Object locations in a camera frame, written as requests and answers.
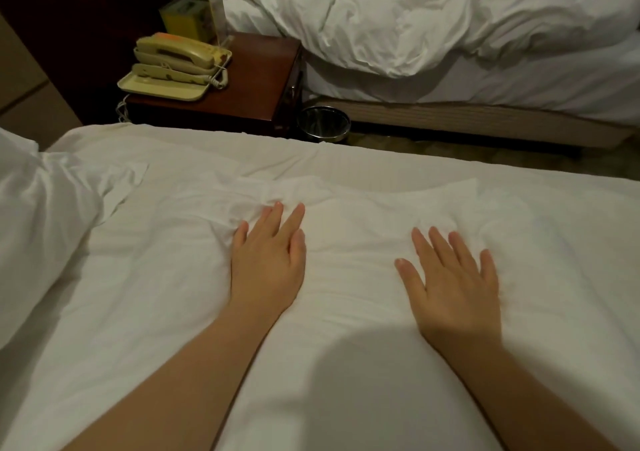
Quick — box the person's right hand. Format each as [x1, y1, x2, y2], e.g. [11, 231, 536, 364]
[394, 226, 503, 352]

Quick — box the person's left hand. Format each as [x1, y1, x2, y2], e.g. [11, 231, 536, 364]
[229, 200, 307, 325]

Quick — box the white duvet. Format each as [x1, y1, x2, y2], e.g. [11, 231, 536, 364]
[207, 0, 640, 79]
[60, 170, 640, 451]

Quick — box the white bed sheet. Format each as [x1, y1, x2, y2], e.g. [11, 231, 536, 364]
[0, 122, 640, 451]

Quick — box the white pillow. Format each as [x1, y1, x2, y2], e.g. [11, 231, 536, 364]
[0, 127, 149, 352]

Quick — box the person's left forearm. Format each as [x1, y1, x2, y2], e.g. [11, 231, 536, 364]
[60, 306, 281, 451]

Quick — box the person's right forearm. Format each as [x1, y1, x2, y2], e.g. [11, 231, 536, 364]
[435, 336, 621, 451]

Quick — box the black trash bin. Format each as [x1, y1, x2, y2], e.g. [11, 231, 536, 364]
[298, 104, 353, 145]

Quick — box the reddish wooden nightstand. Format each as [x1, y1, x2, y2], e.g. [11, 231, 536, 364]
[120, 32, 303, 139]

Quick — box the yellow telephone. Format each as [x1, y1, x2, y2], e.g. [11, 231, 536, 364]
[117, 31, 233, 103]

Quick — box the pale green box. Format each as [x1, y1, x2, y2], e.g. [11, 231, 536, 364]
[160, 0, 221, 45]

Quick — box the dark wooden wall panel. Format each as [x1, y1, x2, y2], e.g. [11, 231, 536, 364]
[0, 0, 216, 127]

